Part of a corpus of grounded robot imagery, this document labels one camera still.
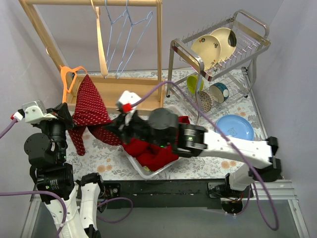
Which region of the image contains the patterned brown bowl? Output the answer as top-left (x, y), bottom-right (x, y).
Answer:
top-left (199, 91), bottom-right (214, 113)

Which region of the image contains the cream plate back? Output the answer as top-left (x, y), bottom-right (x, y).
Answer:
top-left (211, 27), bottom-right (237, 62)

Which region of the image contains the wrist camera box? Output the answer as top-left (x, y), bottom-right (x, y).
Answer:
top-left (115, 90), bottom-right (141, 114)
top-left (10, 100), bottom-right (57, 124)

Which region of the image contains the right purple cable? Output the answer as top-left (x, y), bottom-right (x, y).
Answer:
top-left (131, 80), bottom-right (280, 231)

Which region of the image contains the white plastic basket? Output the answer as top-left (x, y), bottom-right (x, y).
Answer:
top-left (123, 105), bottom-right (184, 179)

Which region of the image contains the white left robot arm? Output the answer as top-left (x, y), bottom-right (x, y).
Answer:
top-left (22, 100), bottom-right (106, 238)

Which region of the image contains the teal white bowl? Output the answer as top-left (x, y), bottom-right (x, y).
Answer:
top-left (209, 82), bottom-right (229, 103)

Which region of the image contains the red skirt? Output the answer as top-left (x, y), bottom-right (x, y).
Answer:
top-left (122, 115), bottom-right (191, 173)

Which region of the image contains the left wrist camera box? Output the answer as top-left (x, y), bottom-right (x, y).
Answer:
top-left (10, 100), bottom-right (57, 124)

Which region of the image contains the cream plate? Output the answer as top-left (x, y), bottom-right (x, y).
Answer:
top-left (211, 27), bottom-right (237, 62)
top-left (191, 35), bottom-right (221, 70)

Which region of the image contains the green bowl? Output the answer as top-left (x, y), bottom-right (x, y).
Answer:
top-left (186, 75), bottom-right (199, 95)

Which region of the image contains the metal dish rack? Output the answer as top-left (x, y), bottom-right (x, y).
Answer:
top-left (166, 9), bottom-right (270, 120)

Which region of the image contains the beige plastic hanger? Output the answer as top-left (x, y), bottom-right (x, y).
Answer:
top-left (90, 0), bottom-right (108, 77)

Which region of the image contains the red polka dot garment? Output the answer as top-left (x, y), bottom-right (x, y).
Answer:
top-left (68, 75), bottom-right (122, 156)

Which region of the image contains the blue wire hanger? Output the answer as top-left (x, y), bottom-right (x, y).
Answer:
top-left (105, 0), bottom-right (128, 74)
top-left (113, 0), bottom-right (153, 79)

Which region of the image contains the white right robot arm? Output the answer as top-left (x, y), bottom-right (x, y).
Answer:
top-left (105, 108), bottom-right (282, 198)

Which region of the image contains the cream plate front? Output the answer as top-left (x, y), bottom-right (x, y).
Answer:
top-left (191, 35), bottom-right (221, 70)

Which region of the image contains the blue plate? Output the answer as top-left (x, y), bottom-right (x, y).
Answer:
top-left (215, 115), bottom-right (254, 141)

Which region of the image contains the orange hanger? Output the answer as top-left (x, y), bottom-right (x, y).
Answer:
top-left (57, 63), bottom-right (88, 103)

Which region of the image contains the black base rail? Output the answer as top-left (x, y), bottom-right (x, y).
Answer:
top-left (104, 178), bottom-right (255, 210)

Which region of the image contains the wooden clothes rack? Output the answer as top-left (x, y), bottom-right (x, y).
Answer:
top-left (20, 0), bottom-right (162, 113)

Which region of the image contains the floral table mat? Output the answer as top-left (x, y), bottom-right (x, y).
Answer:
top-left (67, 69), bottom-right (268, 180)

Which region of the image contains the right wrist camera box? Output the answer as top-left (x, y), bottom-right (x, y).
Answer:
top-left (115, 90), bottom-right (141, 114)

